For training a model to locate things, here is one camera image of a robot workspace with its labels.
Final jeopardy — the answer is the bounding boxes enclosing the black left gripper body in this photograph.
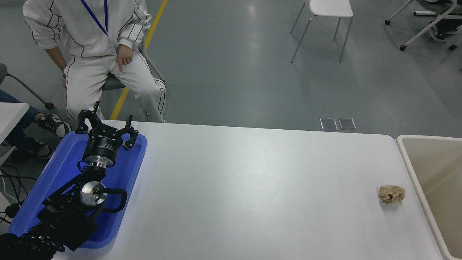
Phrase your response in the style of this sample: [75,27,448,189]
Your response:
[83,126,126,162]

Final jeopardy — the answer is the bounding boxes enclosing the person's left hand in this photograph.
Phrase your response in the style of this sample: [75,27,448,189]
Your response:
[116,45,134,73]

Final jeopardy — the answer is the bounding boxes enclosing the grey seat metal chair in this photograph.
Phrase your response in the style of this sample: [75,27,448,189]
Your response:
[102,35,166,91]

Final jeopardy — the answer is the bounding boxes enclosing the person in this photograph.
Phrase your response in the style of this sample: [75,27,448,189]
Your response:
[22,0,167,124]
[0,90,72,161]

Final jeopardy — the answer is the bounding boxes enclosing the blue plastic tray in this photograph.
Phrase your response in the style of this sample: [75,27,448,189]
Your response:
[8,131,148,250]

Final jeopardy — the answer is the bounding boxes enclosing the grey wheeled chair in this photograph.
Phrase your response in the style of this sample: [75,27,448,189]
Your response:
[0,63,55,110]

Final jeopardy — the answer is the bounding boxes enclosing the white side table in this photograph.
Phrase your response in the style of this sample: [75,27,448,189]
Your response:
[0,103,30,145]

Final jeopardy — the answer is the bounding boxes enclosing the white chair with metal legs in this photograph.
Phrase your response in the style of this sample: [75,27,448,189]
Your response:
[290,0,354,64]

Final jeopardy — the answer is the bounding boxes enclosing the crumpled tan paper ball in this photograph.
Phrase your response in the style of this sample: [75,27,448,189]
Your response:
[378,185,405,204]

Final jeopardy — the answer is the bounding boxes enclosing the white wheeled chair base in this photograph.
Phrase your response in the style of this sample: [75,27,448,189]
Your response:
[384,0,462,51]

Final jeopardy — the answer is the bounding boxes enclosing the large pale bin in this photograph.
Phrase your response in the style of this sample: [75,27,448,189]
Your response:
[395,134,462,260]

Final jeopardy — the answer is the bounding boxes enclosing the blue lanyard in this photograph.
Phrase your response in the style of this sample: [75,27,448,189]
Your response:
[80,0,109,36]

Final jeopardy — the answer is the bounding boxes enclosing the black cables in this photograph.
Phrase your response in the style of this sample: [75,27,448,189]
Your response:
[0,164,37,225]

